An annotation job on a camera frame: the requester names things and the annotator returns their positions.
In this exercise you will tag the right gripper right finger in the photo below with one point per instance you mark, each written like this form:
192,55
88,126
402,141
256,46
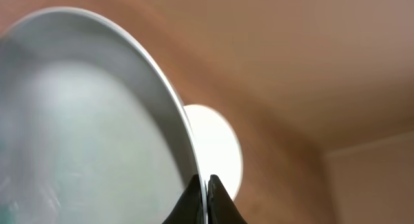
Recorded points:
221,208

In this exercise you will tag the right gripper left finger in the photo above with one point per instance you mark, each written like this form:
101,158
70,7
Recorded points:
188,209

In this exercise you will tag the white plate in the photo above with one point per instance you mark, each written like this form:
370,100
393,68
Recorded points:
217,147
92,131

